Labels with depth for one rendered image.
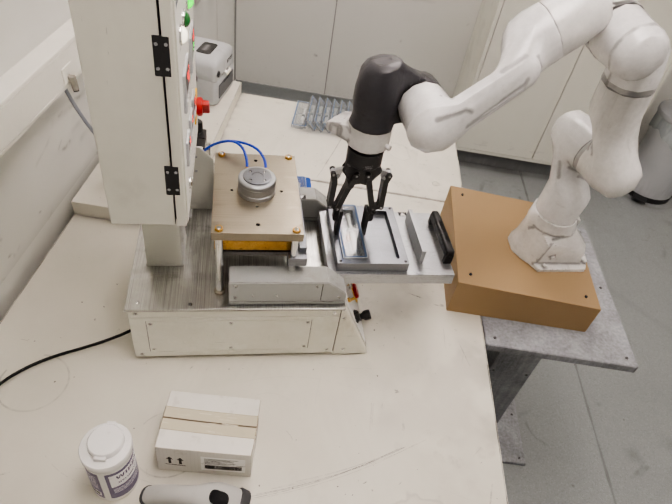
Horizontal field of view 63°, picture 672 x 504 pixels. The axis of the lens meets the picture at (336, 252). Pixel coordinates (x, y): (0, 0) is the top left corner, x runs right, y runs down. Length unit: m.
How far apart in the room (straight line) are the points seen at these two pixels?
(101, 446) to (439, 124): 0.80
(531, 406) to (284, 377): 1.34
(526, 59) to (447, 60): 2.61
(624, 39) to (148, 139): 0.83
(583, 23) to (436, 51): 2.55
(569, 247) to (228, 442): 1.00
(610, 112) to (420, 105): 0.47
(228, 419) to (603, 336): 1.03
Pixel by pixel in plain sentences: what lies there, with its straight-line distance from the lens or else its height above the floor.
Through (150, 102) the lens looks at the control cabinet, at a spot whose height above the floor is 1.40.
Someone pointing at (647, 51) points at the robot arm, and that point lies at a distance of 1.15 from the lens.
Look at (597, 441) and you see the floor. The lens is 2.45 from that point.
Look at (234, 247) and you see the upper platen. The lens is 1.14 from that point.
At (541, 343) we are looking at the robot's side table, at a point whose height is 0.75.
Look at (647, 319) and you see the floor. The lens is 3.05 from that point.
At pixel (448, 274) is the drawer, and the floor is 0.97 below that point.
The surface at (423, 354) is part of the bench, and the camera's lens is 1.39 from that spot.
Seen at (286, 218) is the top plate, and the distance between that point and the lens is 1.10.
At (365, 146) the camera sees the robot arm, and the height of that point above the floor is 1.26.
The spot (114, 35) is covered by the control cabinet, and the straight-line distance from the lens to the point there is 0.84.
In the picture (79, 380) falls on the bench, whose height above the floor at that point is 0.75.
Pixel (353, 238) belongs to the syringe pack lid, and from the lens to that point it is 1.24.
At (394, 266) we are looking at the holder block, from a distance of 1.23.
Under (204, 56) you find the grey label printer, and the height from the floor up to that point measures 0.96.
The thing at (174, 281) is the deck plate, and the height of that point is 0.93.
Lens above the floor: 1.83
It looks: 43 degrees down
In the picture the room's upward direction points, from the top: 11 degrees clockwise
